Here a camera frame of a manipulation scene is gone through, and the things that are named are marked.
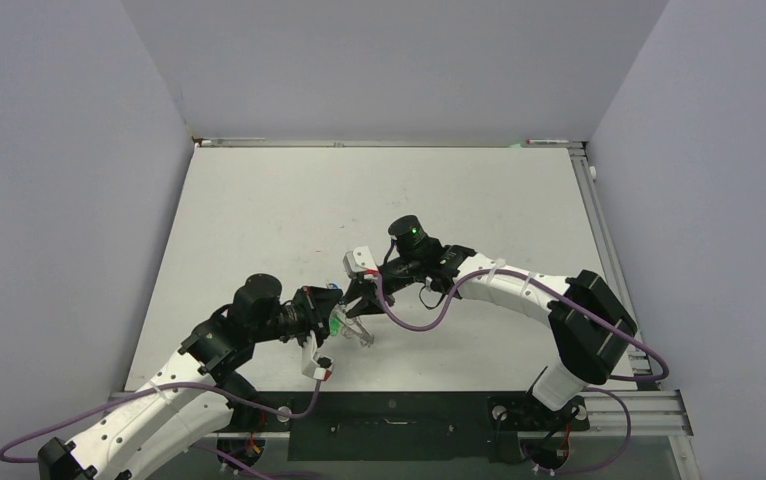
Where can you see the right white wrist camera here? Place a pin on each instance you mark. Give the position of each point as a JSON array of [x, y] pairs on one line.
[[358, 261]]

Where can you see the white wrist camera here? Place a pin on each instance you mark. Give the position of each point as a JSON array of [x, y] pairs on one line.
[[358, 261], [314, 365]]

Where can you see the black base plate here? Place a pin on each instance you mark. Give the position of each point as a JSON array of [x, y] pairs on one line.
[[497, 448]]

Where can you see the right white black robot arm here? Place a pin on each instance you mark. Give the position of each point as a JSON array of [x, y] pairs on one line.
[[590, 326]]

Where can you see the aluminium frame rail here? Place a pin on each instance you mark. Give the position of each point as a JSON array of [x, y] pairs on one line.
[[621, 414]]

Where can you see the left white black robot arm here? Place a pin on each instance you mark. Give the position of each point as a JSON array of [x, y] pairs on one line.
[[199, 389]]

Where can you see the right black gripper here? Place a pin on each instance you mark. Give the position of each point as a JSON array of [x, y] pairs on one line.
[[371, 301]]

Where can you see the green key tag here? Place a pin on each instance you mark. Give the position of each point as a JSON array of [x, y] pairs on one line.
[[335, 325]]

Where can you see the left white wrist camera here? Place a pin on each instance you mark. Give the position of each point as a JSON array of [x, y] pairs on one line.
[[314, 365]]

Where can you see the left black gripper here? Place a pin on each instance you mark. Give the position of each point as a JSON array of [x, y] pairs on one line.
[[316, 304]]

